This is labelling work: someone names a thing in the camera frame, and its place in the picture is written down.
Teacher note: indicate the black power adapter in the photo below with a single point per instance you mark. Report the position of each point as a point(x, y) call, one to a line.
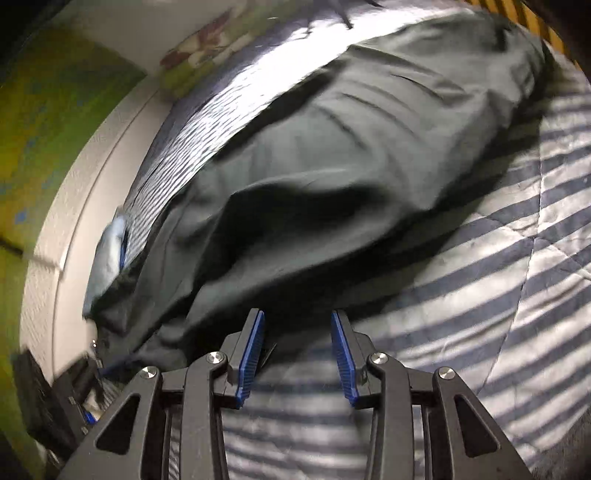
point(46, 401)

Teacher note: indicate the yellow slatted panel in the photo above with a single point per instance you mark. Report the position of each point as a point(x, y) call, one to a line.
point(545, 27)

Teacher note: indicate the dark green pants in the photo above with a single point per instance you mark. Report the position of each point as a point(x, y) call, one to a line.
point(323, 161)

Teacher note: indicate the green floral folded quilt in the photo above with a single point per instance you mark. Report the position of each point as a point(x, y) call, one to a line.
point(207, 41)

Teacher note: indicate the blue-grey folded cloth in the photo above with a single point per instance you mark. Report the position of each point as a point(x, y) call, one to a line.
point(106, 263)

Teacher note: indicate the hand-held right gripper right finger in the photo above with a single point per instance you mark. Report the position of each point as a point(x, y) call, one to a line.
point(344, 360)

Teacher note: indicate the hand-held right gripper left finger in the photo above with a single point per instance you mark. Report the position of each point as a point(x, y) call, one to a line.
point(249, 364)

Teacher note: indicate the blue white striped bedspread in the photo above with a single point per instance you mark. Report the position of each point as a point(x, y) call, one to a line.
point(508, 277)

